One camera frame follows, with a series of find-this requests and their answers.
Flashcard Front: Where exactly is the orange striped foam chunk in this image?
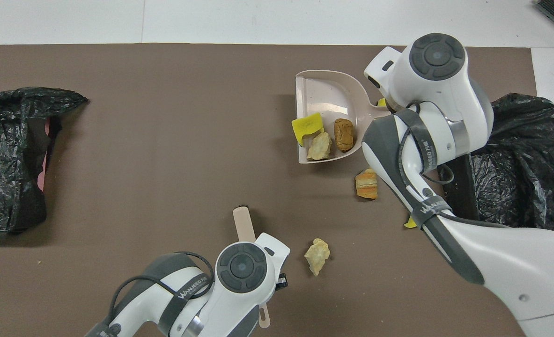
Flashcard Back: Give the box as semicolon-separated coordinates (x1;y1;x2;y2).
355;168;379;201

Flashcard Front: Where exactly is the beige and orange foam chunk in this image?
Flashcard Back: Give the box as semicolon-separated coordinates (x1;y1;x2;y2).
306;132;332;161

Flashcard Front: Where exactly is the brown cork-like foam chunk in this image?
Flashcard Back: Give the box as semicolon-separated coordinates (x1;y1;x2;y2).
333;118;355;153

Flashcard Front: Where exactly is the beige plastic dustpan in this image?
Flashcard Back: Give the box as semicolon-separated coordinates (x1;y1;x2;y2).
295;70;392;164

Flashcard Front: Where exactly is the right black trash bag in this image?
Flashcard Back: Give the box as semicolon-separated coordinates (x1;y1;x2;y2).
438;93;554;234

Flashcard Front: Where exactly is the black trash bag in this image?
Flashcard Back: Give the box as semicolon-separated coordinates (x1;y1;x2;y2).
438;93;554;234
0;87;89;236

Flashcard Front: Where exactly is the left black trash bag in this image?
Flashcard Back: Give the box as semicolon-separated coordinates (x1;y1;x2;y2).
0;87;89;236

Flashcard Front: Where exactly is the pale beige foam chunk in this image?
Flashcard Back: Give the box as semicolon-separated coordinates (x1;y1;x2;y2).
304;238;331;277

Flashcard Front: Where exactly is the brown table mat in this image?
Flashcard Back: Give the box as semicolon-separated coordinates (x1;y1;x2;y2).
0;44;554;337

